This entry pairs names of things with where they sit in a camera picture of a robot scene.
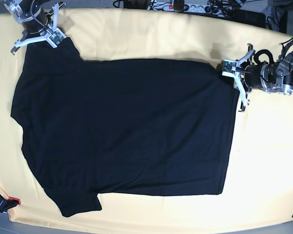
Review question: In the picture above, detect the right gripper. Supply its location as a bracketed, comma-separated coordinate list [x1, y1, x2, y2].
[11, 1, 65, 55]

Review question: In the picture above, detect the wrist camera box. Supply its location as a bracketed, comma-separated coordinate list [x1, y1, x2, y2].
[46, 28, 66, 48]
[222, 59, 237, 78]

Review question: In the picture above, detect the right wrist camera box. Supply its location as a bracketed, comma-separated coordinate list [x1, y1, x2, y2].
[46, 28, 66, 48]

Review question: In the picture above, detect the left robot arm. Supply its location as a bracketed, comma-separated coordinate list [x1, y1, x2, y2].
[234, 38, 293, 112]

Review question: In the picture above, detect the black T-shirt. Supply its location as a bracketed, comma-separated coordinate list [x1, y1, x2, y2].
[11, 38, 239, 217]

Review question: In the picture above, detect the white power strip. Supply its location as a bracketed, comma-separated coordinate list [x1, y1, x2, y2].
[147, 0, 235, 17]

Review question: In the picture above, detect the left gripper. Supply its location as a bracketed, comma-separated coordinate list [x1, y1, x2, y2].
[233, 43, 268, 112]

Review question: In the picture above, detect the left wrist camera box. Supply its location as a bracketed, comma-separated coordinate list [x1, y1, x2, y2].
[222, 59, 237, 78]

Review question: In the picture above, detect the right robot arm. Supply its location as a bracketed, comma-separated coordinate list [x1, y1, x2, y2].
[4, 0, 66, 54]

